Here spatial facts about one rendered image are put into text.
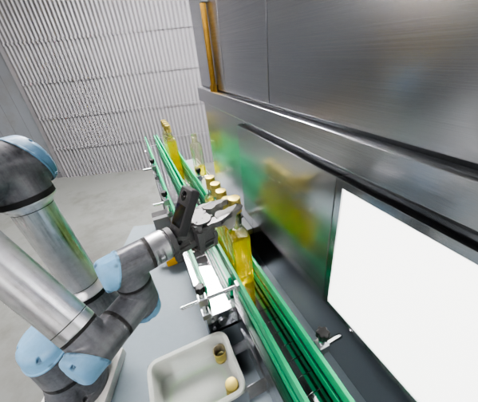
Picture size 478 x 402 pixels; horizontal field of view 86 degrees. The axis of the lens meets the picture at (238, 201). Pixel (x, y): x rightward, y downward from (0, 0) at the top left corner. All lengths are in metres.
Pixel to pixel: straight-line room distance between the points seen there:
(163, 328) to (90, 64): 3.67
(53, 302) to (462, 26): 0.69
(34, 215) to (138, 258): 0.25
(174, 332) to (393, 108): 0.86
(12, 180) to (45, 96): 3.93
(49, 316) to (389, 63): 0.67
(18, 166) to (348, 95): 0.63
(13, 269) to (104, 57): 3.69
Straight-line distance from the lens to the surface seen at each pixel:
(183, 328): 0.97
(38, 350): 0.79
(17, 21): 4.54
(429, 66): 0.41
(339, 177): 0.50
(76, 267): 0.76
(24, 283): 0.59
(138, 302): 0.63
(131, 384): 0.94
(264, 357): 0.74
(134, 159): 4.35
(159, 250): 0.59
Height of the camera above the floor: 1.54
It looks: 31 degrees down
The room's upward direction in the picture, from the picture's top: 6 degrees counter-clockwise
